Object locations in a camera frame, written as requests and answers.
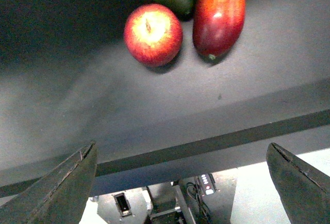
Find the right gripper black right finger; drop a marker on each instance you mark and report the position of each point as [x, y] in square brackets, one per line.
[303, 189]

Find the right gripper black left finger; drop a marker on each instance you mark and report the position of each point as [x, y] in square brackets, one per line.
[58, 197]

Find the red yellow apple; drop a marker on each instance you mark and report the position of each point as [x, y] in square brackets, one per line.
[153, 35]

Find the front black display tray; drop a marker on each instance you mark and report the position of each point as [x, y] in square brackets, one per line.
[67, 79]

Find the red orange mango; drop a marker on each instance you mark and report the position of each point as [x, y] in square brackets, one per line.
[217, 25]

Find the robot base with cables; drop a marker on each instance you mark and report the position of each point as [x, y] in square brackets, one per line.
[205, 198]

